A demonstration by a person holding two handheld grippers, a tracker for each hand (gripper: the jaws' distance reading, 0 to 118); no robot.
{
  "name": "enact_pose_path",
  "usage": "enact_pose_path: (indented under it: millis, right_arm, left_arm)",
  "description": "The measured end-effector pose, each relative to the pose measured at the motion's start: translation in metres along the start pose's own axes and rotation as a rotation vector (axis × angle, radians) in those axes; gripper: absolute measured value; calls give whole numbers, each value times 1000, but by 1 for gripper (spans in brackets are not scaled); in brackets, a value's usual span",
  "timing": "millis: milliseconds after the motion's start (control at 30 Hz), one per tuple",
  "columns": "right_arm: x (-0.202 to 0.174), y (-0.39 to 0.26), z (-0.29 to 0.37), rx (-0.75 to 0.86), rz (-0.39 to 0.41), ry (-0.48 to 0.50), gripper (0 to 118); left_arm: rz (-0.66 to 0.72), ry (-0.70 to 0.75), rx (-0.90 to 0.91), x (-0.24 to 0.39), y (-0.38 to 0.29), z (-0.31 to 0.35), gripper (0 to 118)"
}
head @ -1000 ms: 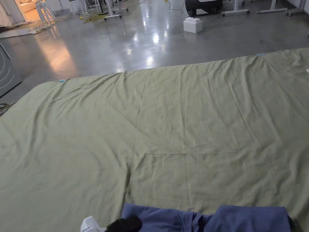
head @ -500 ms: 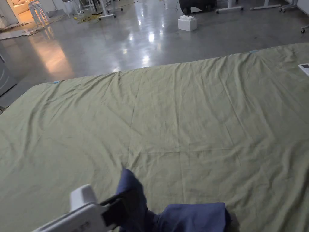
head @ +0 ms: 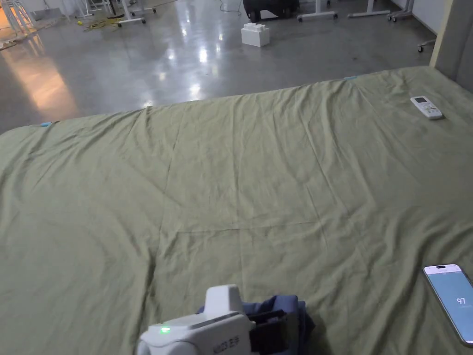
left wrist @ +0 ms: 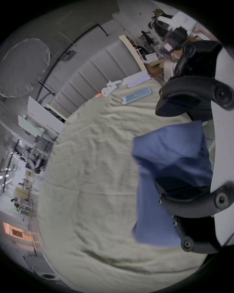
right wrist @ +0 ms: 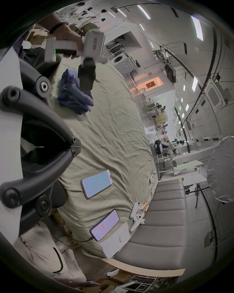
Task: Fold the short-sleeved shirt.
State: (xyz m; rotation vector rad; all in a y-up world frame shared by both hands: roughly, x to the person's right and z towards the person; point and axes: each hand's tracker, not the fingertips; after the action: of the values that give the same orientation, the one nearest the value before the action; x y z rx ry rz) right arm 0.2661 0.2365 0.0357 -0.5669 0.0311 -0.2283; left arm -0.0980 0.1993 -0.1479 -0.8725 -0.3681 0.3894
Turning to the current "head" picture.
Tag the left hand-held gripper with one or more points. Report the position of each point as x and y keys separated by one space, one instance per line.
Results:
x=192 y=332

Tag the dark blue shirt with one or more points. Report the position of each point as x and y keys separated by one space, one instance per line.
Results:
x=303 y=326

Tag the bed with pale green sheet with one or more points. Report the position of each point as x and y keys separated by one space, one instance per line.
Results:
x=229 y=185

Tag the smartphone with lit screen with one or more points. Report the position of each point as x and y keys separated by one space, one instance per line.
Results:
x=453 y=300

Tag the white block-shaped box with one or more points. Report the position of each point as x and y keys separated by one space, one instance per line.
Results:
x=254 y=35

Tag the white remote control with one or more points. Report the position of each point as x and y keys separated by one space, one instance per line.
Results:
x=427 y=107

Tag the black wheeled case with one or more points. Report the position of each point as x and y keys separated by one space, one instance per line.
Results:
x=269 y=8

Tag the grey padded headboard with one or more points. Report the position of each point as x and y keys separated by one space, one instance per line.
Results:
x=457 y=37

